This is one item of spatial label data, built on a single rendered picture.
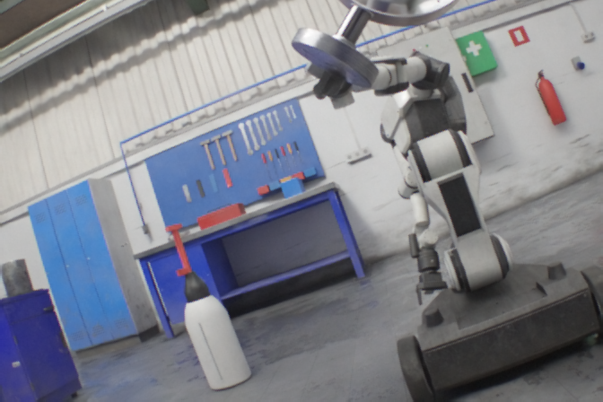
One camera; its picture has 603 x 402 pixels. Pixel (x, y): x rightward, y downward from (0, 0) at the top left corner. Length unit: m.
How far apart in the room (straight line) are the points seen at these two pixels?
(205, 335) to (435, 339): 1.21
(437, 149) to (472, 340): 0.57
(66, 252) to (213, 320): 3.40
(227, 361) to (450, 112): 1.42
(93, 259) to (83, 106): 1.90
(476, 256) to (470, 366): 0.35
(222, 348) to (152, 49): 4.19
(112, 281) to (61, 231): 0.81
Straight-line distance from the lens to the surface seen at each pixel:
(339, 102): 1.38
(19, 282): 3.38
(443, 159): 1.44
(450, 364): 1.26
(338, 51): 0.96
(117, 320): 5.17
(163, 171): 5.30
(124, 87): 5.77
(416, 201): 2.01
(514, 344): 1.27
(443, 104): 1.90
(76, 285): 5.37
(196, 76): 5.44
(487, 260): 1.44
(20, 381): 3.16
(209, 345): 2.19
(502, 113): 5.14
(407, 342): 1.29
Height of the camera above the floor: 0.57
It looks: 6 degrees up
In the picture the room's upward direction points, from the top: 20 degrees counter-clockwise
